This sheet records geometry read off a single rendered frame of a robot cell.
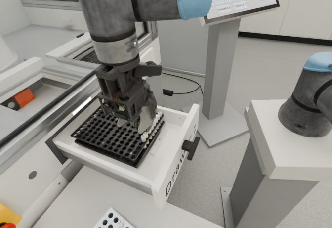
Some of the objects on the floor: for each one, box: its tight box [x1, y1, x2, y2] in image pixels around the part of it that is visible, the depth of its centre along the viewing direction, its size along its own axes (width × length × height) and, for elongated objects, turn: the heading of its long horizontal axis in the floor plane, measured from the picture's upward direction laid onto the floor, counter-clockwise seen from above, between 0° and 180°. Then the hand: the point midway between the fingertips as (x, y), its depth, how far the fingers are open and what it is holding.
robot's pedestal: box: [220, 107, 320, 228], centre depth 93 cm, size 30×30×76 cm
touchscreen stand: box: [181, 18, 249, 148], centre depth 145 cm, size 50×45×102 cm
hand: (142, 123), depth 49 cm, fingers open, 3 cm apart
